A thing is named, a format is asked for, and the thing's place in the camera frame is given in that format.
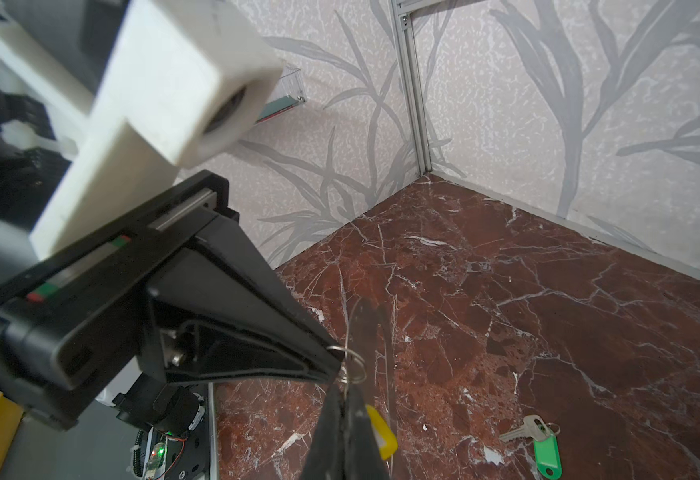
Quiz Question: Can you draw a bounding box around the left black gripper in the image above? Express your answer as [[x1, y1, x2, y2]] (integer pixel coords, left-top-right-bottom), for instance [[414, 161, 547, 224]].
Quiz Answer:
[[0, 170, 342, 429]]

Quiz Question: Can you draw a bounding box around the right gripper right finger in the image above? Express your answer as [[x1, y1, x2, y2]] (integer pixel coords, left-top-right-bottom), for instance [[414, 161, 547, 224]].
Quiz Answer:
[[345, 385, 390, 480]]

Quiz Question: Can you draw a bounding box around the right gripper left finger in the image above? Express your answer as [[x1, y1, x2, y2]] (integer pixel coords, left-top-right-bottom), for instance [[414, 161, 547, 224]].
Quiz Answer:
[[300, 385, 345, 480]]

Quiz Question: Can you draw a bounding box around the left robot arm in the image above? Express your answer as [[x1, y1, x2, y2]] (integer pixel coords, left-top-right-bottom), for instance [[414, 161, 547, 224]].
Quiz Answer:
[[0, 92, 341, 433]]

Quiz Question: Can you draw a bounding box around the small circuit board left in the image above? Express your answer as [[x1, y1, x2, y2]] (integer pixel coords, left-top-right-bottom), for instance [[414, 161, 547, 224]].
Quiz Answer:
[[130, 428, 207, 480]]

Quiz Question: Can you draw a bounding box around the key with green tag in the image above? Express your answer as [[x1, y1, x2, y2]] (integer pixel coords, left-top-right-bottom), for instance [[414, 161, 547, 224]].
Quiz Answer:
[[499, 414, 563, 480]]

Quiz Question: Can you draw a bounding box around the clear plastic wall tray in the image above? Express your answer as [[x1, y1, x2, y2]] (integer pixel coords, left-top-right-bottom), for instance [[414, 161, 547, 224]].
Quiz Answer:
[[257, 64, 307, 123]]

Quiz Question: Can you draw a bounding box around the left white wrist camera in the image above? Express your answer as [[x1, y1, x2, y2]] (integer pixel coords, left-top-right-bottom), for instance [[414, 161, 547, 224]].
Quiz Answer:
[[0, 1, 284, 268]]

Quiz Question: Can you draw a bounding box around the aluminium frame corner post left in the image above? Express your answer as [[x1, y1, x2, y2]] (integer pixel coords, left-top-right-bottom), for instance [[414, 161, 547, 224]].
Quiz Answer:
[[389, 1, 433, 176]]

